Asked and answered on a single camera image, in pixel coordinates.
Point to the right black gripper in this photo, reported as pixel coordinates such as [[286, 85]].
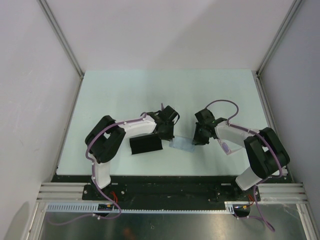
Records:
[[197, 140]]

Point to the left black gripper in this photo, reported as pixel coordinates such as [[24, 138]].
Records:
[[169, 136]]

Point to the light blue cleaning cloth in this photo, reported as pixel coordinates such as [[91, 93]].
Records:
[[182, 143]]

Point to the pink purple sunglasses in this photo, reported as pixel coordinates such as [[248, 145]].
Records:
[[226, 148]]

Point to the black glasses case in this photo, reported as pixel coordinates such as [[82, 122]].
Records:
[[145, 144]]

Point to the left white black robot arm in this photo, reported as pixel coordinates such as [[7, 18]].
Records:
[[106, 138]]

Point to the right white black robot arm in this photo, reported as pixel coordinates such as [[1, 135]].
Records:
[[265, 152]]

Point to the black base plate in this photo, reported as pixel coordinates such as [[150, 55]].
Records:
[[192, 189]]

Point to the white slotted cable duct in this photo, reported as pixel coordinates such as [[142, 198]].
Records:
[[106, 208]]

